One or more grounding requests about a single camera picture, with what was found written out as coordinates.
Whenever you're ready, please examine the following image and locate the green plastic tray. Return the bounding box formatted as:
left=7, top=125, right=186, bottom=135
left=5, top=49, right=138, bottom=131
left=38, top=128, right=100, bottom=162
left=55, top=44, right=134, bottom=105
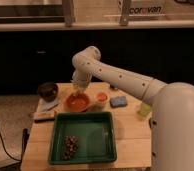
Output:
left=48, top=112, right=117, bottom=165

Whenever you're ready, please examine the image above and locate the small orange cup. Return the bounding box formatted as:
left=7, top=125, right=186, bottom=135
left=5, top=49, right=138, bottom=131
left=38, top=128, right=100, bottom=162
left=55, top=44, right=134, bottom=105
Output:
left=96, top=92, right=108, bottom=107

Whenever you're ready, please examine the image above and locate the wooden handled brush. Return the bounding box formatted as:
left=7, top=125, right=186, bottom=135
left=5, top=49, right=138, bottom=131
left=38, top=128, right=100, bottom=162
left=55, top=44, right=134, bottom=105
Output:
left=33, top=111, right=55, bottom=122

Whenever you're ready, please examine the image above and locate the black cable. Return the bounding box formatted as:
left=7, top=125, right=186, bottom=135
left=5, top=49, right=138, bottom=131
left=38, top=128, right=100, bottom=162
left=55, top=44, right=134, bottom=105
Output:
left=0, top=114, right=22, bottom=163

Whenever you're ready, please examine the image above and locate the grey cloth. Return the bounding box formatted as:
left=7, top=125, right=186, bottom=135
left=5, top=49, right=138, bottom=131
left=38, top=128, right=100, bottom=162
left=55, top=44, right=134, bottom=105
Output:
left=41, top=99, right=59, bottom=111

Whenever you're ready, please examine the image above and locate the dark brown bowl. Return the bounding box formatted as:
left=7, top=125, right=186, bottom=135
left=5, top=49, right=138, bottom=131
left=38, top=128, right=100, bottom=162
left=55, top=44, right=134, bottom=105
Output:
left=37, top=82, right=58, bottom=102

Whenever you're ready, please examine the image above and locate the red bowl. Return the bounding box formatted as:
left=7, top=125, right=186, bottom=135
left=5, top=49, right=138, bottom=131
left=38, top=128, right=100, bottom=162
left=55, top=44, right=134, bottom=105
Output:
left=64, top=93, right=90, bottom=112

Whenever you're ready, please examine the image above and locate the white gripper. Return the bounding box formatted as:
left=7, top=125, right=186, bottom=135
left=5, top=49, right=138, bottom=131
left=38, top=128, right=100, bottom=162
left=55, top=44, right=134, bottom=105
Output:
left=72, top=70, right=92, bottom=88

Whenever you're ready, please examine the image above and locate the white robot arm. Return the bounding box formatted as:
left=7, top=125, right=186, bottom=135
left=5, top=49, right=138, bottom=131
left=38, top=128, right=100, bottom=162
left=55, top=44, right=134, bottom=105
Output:
left=72, top=46, right=194, bottom=171

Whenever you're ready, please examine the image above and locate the yellow green cup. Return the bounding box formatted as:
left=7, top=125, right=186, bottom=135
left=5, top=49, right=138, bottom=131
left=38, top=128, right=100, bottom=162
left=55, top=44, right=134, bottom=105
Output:
left=138, top=102, right=152, bottom=117

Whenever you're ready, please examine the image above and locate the blue sponge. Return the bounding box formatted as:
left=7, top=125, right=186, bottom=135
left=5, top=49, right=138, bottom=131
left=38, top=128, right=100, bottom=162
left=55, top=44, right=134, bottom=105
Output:
left=110, top=96, right=127, bottom=108

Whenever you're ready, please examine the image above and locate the bunch of dark grapes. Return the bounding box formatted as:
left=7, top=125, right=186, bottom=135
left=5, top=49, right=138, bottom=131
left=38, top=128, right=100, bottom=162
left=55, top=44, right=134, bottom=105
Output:
left=62, top=136, right=78, bottom=160

